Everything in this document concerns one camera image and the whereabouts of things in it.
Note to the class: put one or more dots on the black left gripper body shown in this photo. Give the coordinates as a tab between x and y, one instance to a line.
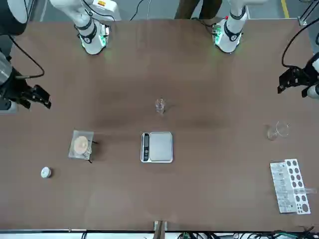
312	73

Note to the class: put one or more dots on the white control box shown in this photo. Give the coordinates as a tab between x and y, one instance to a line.
109	10

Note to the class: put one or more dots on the white lamp cap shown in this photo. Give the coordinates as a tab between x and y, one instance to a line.
45	172

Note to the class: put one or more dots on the large glass beaker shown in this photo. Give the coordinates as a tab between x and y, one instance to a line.
272	133

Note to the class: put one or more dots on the white test tube rack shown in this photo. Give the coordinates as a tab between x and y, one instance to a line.
294	174

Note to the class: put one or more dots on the aluminium frame post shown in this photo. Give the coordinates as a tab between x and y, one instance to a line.
302	21

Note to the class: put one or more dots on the glass test tube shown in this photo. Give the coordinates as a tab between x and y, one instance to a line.
309	191

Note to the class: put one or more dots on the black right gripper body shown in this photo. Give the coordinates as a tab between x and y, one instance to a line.
15	87

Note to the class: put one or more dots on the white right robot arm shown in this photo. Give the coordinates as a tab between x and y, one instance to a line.
92	42

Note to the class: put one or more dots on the aluminium profile mast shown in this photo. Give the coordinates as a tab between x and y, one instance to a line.
160	227

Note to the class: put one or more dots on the small glass beaker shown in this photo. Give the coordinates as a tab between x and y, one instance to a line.
159	107

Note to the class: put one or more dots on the person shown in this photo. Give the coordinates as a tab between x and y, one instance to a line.
187	8

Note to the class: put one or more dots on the silver digital balance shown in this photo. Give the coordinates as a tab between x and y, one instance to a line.
160	147

